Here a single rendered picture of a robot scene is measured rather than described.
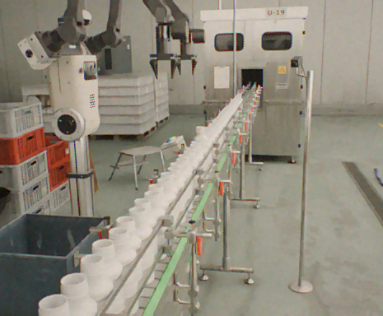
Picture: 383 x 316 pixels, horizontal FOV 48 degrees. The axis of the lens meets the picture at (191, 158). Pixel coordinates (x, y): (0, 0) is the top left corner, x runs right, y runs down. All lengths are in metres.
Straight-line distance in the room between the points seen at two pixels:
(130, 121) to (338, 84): 5.80
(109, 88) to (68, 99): 6.09
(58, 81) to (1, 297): 1.02
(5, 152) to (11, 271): 2.45
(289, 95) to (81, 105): 4.35
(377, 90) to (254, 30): 6.32
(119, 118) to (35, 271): 6.93
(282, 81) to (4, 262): 5.13
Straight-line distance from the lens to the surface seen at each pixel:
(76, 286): 0.66
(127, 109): 8.08
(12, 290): 1.39
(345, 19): 11.72
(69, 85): 2.03
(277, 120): 6.11
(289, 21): 6.07
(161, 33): 1.74
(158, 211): 1.02
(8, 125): 3.68
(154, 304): 0.91
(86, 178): 2.16
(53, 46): 1.90
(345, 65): 11.70
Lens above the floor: 1.47
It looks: 13 degrees down
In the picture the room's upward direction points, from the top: 1 degrees counter-clockwise
